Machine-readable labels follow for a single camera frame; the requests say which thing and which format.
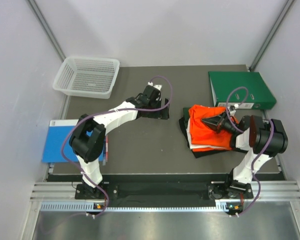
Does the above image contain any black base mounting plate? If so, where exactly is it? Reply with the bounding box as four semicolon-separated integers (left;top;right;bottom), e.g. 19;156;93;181
74;173;254;208

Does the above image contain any red white pen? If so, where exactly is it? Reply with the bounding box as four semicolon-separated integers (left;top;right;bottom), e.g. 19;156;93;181
104;135;109;165

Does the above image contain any white plastic perforated basket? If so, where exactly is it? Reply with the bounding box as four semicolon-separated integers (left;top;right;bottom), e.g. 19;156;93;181
52;56;120;99

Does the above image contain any green ring binder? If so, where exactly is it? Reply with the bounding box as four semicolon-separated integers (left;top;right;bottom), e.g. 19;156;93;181
208;71;277;110

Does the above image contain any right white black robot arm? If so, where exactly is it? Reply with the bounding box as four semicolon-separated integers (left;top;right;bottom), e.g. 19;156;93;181
201;112;288;198

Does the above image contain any blue folder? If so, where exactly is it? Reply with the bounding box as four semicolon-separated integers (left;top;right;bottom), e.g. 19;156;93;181
41;119;105;166

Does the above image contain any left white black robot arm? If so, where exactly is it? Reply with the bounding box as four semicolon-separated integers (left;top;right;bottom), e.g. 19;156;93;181
69;82;169;199

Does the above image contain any orange folded shirt under pile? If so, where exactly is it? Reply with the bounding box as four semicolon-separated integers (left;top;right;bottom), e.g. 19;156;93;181
192;147;222;152

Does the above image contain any aluminium rail frame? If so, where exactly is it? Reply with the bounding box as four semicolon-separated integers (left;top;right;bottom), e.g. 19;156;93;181
30;180;300;213

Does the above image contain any orange t shirt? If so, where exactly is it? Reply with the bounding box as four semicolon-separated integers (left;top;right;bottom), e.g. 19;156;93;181
186;104;232;152

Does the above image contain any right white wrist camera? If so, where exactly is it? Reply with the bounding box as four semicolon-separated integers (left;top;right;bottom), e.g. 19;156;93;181
227;103;239;117

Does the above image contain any white t shirt pile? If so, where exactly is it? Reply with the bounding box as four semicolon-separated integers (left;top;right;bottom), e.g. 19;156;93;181
186;119;232;152

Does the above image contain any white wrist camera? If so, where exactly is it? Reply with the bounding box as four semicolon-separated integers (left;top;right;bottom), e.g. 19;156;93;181
147;81;162;91
227;103;239;117

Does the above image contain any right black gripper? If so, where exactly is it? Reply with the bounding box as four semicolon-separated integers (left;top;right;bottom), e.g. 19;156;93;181
201;111;240;136

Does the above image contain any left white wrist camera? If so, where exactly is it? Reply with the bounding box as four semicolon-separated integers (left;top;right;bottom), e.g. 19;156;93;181
147;81;162;91

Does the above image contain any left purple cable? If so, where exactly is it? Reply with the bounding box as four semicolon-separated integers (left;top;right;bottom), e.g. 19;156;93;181
60;75;173;219

